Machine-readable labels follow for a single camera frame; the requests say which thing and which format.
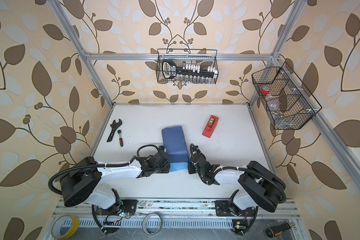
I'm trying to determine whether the orange black screwdriver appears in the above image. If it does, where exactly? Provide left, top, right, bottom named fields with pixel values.
left=265, top=223, right=295, bottom=238

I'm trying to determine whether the red white object in basket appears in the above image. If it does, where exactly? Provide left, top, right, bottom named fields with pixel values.
left=261, top=86, right=271, bottom=96

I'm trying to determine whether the black adjustable wrench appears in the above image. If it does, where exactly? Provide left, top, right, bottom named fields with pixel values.
left=107, top=119, right=123, bottom=143

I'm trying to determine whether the light blue wrapping paper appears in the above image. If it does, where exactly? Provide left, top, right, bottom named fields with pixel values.
left=162, top=126, right=189, bottom=172

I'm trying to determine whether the wire basket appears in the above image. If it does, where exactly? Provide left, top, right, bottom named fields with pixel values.
left=252, top=63, right=322, bottom=130
left=156, top=48, right=219, bottom=85

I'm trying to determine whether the back wire basket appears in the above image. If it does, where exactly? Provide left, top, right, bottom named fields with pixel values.
left=156, top=48, right=219, bottom=85

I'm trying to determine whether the yellow tape roll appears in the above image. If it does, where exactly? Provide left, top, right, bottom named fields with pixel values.
left=51, top=215, right=80, bottom=240

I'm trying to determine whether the black socket set tool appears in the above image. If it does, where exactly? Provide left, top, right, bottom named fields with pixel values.
left=161, top=60, right=219, bottom=80

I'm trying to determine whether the red tape dispenser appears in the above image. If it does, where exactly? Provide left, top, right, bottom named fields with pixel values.
left=203, top=115, right=219, bottom=138

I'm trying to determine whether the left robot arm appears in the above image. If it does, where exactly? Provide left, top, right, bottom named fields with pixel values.
left=48, top=145, right=170, bottom=214

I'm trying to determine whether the right wire basket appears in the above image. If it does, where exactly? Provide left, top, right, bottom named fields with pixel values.
left=252, top=63, right=322, bottom=130

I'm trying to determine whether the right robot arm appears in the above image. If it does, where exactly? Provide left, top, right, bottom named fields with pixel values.
left=189, top=144, right=287, bottom=216

